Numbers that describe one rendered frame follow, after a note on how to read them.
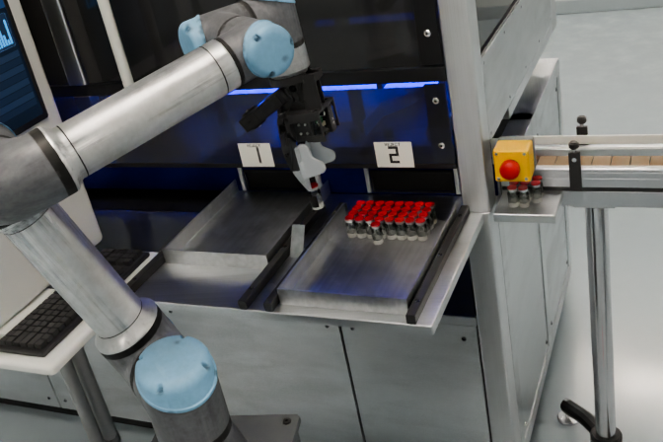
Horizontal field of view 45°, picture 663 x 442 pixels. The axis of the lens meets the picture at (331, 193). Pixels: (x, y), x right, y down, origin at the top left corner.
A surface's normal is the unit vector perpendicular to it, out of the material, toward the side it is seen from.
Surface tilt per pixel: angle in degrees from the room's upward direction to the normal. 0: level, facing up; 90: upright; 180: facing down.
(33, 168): 68
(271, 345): 90
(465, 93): 90
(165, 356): 7
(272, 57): 90
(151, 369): 7
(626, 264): 0
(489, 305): 90
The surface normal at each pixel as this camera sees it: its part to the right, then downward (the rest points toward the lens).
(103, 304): 0.43, 0.36
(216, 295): -0.18, -0.88
